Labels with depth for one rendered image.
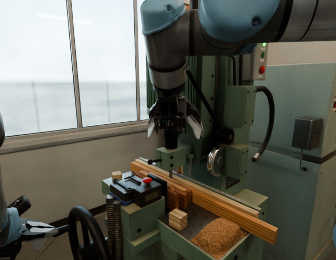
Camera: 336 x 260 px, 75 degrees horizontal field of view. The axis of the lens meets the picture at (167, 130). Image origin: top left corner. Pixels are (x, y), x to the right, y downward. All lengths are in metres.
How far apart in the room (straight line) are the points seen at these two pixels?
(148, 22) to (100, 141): 1.86
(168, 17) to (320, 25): 0.20
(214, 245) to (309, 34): 0.50
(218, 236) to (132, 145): 1.82
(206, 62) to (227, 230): 0.55
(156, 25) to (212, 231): 0.51
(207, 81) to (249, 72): 0.17
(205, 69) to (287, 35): 0.56
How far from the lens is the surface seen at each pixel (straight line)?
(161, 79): 0.43
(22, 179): 2.12
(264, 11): 0.25
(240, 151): 0.83
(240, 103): 0.82
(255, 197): 1.11
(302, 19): 0.28
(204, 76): 0.82
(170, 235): 0.71
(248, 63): 0.93
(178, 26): 0.39
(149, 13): 0.38
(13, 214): 0.63
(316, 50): 2.98
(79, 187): 2.25
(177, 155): 0.82
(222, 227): 0.65
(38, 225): 0.81
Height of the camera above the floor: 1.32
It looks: 13 degrees down
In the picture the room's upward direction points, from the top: straight up
